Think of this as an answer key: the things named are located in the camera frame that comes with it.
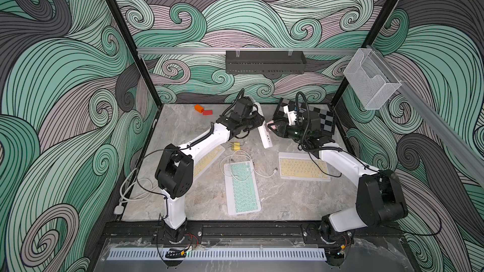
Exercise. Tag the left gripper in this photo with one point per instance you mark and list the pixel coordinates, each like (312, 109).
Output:
(256, 123)

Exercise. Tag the orange block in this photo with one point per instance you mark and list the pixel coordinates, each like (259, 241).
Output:
(199, 108)

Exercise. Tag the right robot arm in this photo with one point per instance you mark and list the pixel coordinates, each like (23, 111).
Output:
(379, 197)

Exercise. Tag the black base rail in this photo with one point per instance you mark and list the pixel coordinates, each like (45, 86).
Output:
(208, 232)

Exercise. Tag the black perforated wall tray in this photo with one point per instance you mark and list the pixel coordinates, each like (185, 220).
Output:
(265, 63)

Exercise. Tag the aluminium wall rail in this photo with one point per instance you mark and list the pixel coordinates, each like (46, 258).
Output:
(222, 50)

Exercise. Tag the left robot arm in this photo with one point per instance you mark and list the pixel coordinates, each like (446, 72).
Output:
(175, 172)

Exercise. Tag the white power strip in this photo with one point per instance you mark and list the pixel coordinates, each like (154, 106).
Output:
(263, 130)

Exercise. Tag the clear plastic wall bin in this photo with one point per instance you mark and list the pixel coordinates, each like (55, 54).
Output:
(371, 78)

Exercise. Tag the green wireless keyboard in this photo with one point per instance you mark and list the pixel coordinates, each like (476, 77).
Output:
(241, 188)

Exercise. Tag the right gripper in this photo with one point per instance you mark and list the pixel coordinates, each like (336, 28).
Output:
(282, 128)

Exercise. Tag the yellow wireless keyboard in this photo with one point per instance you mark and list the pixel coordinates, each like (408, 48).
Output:
(302, 166)
(207, 161)

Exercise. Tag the black checkered board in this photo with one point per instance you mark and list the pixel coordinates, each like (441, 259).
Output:
(327, 126)

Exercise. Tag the white slotted cable duct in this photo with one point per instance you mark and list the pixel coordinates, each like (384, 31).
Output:
(222, 254)

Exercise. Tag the yellow charger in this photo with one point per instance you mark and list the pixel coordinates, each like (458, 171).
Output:
(235, 146)

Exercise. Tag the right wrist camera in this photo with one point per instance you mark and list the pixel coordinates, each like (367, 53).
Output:
(292, 116)

